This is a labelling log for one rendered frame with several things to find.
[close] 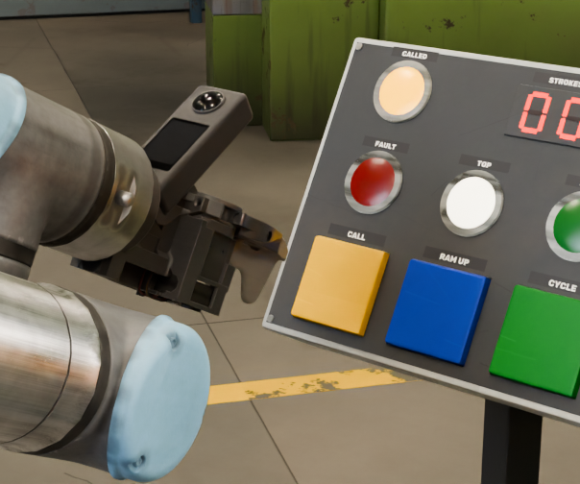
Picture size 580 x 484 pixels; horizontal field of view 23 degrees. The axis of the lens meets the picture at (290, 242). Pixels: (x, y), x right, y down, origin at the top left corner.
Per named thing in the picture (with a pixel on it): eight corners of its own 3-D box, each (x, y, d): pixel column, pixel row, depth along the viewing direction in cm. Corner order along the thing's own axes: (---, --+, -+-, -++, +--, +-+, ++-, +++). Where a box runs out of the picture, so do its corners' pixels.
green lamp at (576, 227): (581, 263, 109) (584, 210, 107) (544, 246, 113) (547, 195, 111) (613, 257, 110) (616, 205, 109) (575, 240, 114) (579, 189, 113)
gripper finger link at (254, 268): (262, 311, 113) (195, 285, 106) (285, 242, 114) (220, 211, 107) (293, 320, 112) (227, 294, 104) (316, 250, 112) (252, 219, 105)
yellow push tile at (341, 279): (358, 335, 119) (384, 251, 119) (288, 314, 123) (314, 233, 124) (368, 339, 120) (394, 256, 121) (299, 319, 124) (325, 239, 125)
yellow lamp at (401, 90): (399, 123, 121) (401, 73, 120) (373, 111, 125) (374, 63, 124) (430, 119, 123) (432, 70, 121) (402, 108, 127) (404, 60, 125)
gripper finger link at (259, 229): (243, 248, 110) (178, 218, 103) (251, 226, 110) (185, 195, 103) (290, 259, 107) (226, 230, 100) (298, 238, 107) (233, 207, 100)
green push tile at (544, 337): (571, 397, 107) (599, 304, 108) (486, 372, 111) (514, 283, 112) (579, 401, 108) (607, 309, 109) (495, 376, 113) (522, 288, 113)
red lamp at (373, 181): (370, 215, 121) (371, 167, 119) (344, 201, 125) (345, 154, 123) (401, 210, 122) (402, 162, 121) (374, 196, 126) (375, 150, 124)
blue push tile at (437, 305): (459, 364, 113) (486, 276, 114) (382, 342, 117) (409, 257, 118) (468, 368, 114) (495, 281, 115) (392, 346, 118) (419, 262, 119)
